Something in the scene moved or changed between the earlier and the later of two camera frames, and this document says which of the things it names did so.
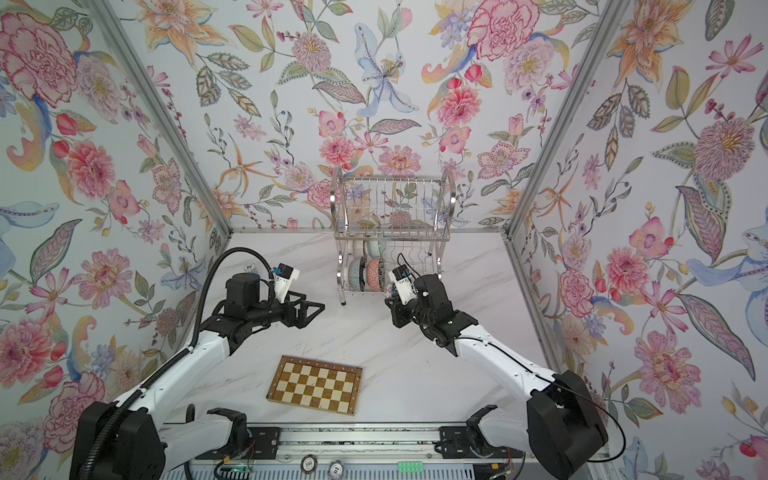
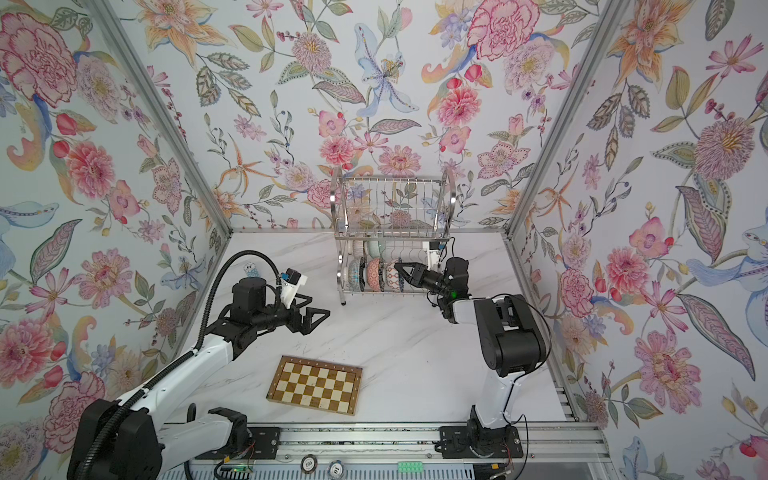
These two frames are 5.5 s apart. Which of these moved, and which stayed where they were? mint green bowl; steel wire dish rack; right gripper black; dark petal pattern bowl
Moved: right gripper black
Stayed: dark petal pattern bowl; steel wire dish rack; mint green bowl
